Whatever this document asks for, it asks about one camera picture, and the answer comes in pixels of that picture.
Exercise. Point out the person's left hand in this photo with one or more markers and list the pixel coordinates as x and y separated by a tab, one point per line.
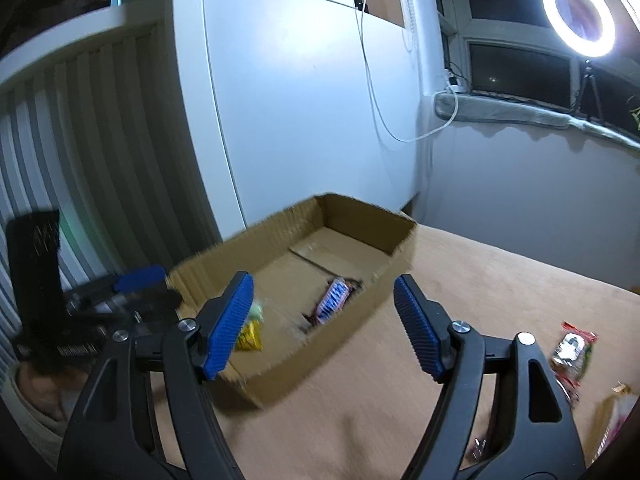
42	390

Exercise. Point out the person's left forearm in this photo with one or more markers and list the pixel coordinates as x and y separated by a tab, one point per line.
27	430

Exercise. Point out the red clear snack packet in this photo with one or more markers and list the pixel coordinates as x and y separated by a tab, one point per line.
572	352

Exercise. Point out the beige snack packet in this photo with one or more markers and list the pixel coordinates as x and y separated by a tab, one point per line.
615	420

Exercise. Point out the brown chocolate bar wrapper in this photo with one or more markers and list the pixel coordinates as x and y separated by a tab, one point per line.
332	300

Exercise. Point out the white ribbed panel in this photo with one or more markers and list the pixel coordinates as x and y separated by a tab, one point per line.
100	135

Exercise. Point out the white wardrobe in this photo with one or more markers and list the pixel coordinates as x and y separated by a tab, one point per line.
300	85

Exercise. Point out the yellow green snack packet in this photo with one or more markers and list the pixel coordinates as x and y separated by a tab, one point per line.
250	332

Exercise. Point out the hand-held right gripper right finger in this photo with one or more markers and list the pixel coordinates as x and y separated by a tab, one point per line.
415	330

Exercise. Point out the brown cardboard box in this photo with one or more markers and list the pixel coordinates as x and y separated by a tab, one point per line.
345	240

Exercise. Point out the black tripod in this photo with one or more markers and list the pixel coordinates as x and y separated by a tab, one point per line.
586	85

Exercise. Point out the window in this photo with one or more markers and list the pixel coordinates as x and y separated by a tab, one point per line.
520	70

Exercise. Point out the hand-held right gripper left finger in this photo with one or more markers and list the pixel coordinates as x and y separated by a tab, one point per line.
227	327

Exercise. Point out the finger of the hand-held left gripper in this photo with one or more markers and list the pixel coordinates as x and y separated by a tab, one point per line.
142	279

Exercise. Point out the grey windowsill cloth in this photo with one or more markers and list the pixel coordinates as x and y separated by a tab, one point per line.
500	110

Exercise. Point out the white power strip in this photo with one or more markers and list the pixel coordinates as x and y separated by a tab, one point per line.
454	80

